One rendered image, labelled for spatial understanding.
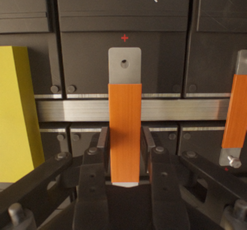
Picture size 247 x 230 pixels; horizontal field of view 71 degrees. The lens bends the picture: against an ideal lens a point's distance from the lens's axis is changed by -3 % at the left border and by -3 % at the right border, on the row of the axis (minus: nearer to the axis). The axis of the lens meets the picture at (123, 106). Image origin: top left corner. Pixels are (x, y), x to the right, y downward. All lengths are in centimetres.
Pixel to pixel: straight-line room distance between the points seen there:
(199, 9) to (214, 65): 6
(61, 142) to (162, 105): 14
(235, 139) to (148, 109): 12
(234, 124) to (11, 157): 27
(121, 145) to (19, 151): 13
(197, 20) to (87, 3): 11
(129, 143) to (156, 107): 8
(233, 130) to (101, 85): 17
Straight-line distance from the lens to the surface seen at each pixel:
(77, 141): 24
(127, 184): 19
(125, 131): 16
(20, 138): 23
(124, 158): 17
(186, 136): 24
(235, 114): 26
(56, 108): 24
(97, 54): 21
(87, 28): 20
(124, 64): 20
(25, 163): 25
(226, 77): 24
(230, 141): 27
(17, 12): 23
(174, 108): 24
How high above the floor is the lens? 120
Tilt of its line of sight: 73 degrees down
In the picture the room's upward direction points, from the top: 178 degrees clockwise
